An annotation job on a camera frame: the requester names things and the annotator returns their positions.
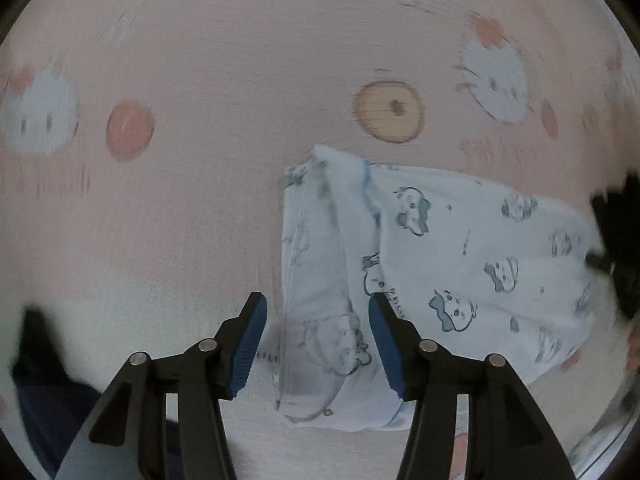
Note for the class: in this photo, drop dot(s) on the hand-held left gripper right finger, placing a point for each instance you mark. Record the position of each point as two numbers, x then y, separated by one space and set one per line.
387 350

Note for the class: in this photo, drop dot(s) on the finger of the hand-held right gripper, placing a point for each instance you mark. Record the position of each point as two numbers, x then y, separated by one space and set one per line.
599 262

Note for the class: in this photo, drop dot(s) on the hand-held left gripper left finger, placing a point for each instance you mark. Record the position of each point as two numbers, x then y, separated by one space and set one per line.
248 345

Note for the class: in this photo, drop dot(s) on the white cartoon print pants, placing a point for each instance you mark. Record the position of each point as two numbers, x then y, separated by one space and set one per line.
450 240

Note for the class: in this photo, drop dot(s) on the navy garment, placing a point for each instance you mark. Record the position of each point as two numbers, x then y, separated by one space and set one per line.
45 400

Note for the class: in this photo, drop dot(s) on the black garment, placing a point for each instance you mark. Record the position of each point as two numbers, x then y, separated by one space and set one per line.
620 215

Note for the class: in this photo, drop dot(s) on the pink Hello Kitty blanket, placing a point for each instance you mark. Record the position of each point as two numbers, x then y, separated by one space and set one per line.
225 160

